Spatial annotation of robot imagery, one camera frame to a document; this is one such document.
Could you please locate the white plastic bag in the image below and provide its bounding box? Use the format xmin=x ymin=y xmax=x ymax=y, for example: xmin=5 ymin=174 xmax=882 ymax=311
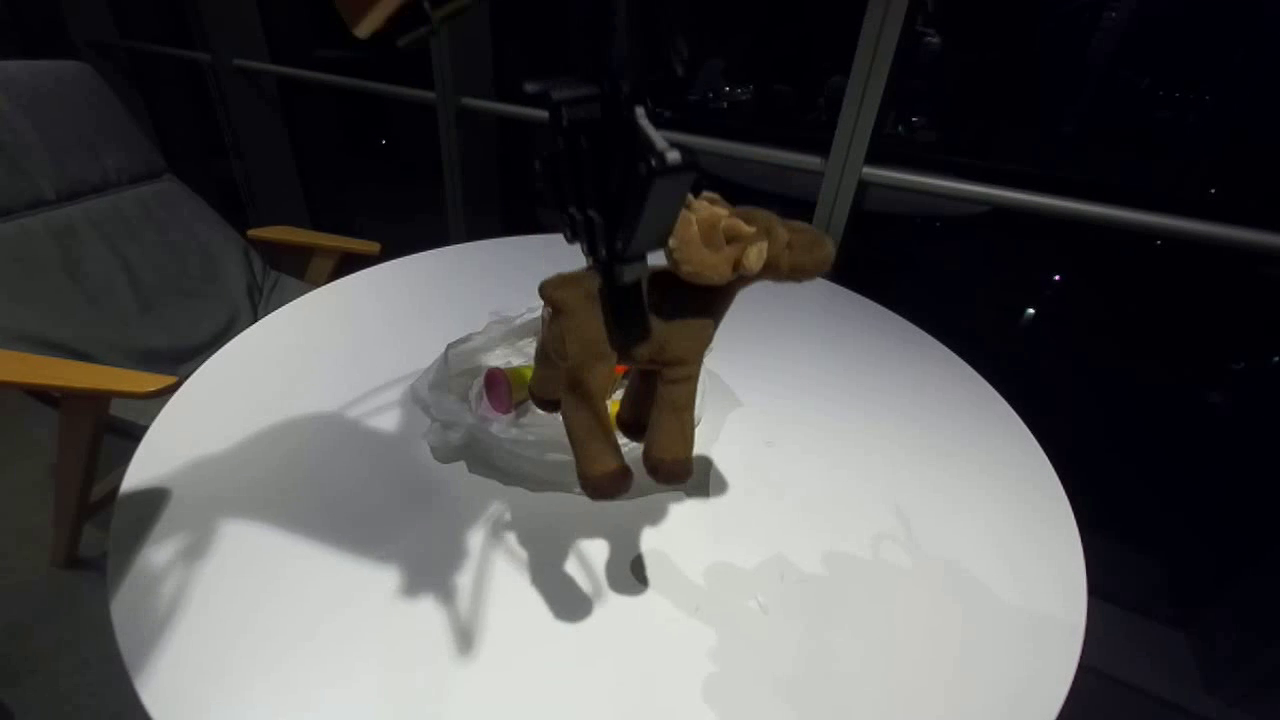
xmin=413 ymin=311 xmax=630 ymax=500

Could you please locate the pink lid yellow dough tub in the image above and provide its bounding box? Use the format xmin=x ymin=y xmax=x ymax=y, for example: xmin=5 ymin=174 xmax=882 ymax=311
xmin=485 ymin=363 xmax=531 ymax=415

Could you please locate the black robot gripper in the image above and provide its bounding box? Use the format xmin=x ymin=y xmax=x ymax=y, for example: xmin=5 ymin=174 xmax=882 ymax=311
xmin=538 ymin=80 xmax=697 ymax=351

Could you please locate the grey armchair with wooden arms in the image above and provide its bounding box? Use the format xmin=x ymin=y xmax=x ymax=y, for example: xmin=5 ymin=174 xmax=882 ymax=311
xmin=0 ymin=62 xmax=383 ymax=566

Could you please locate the metal window railing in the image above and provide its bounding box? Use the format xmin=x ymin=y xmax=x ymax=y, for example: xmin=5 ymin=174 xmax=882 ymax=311
xmin=98 ymin=42 xmax=1280 ymax=252

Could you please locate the brown plush moose toy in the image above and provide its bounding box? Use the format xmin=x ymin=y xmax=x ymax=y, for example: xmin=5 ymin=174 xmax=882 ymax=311
xmin=529 ymin=191 xmax=836 ymax=500

